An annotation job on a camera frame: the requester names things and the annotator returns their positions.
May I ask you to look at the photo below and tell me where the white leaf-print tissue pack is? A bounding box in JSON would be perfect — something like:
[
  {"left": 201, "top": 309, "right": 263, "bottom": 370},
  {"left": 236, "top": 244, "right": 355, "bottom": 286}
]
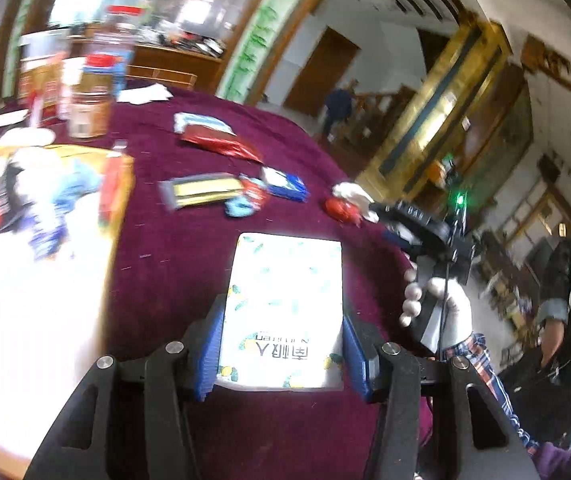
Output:
[{"left": 216, "top": 233, "right": 344, "bottom": 392}]

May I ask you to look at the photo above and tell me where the blue knitted cloth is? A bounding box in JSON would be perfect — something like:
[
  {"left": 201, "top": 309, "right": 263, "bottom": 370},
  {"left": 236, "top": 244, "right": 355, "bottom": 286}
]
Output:
[{"left": 24, "top": 157, "right": 102, "bottom": 260}]

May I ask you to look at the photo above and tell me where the colourful cloth pack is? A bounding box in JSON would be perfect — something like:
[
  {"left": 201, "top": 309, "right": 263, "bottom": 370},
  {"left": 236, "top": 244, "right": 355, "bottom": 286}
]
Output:
[{"left": 158, "top": 172, "right": 243, "bottom": 211}]

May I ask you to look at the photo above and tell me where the plaid sleeve forearm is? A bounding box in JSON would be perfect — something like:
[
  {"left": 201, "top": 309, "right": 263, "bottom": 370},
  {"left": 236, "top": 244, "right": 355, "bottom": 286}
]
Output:
[{"left": 444, "top": 333, "right": 539, "bottom": 456}]

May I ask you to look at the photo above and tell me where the red plastic bag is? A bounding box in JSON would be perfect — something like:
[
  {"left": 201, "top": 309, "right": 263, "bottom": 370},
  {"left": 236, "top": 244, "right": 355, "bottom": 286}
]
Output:
[{"left": 323, "top": 196, "right": 363, "bottom": 226}]

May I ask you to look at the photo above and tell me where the gold black pillar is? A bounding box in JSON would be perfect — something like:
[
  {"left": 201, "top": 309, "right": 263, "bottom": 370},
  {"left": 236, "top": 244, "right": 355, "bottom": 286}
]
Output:
[{"left": 356, "top": 16, "right": 511, "bottom": 202}]

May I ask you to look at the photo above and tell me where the blue white tissue packet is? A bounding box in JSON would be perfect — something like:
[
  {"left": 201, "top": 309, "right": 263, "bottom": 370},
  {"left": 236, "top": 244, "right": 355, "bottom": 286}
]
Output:
[{"left": 262, "top": 167, "right": 309, "bottom": 203}]

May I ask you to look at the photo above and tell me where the person in dark jacket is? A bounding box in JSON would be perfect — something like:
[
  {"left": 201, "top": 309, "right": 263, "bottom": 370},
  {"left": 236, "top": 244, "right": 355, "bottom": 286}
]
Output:
[{"left": 321, "top": 78, "right": 359, "bottom": 140}]

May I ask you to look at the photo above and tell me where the blue cloth in red bag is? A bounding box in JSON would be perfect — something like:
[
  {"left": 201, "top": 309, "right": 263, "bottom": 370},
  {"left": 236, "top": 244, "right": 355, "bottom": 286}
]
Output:
[{"left": 225, "top": 174, "right": 269, "bottom": 219}]

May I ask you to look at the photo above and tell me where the yellow rimmed white bin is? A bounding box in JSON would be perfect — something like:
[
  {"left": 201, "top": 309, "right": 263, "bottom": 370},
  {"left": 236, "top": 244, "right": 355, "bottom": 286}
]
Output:
[{"left": 0, "top": 155, "right": 135, "bottom": 479}]

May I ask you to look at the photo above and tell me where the red foil pouch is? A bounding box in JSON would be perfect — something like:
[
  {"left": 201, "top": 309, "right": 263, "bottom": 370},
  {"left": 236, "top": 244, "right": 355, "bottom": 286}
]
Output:
[{"left": 179, "top": 125, "right": 264, "bottom": 164}]

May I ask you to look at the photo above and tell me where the maroon velvet tablecloth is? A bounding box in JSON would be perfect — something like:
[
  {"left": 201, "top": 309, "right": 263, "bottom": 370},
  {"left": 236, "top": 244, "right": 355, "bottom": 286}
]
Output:
[{"left": 0, "top": 79, "right": 434, "bottom": 480}]

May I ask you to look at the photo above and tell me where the blue white flat packet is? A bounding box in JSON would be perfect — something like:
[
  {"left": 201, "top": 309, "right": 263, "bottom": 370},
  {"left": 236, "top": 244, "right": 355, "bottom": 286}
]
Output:
[{"left": 174, "top": 113, "right": 235, "bottom": 136}]

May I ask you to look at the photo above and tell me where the white leaflet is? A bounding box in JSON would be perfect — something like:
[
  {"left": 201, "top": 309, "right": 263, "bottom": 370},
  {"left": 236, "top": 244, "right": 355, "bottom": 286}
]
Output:
[{"left": 116, "top": 84, "right": 173, "bottom": 105}]

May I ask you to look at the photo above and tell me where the wooden cabinet counter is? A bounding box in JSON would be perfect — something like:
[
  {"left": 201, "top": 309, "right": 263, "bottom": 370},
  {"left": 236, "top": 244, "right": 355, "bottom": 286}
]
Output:
[{"left": 70, "top": 34, "right": 225, "bottom": 94}]

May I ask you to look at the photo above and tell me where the brown snack jar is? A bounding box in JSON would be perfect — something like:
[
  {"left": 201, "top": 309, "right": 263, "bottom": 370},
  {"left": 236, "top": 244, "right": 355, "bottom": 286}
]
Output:
[{"left": 69, "top": 54, "right": 114, "bottom": 140}]

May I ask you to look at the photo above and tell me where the blue label clear jar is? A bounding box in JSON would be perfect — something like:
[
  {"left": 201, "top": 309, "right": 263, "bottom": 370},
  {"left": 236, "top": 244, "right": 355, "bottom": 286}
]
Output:
[{"left": 88, "top": 4, "right": 142, "bottom": 98}]

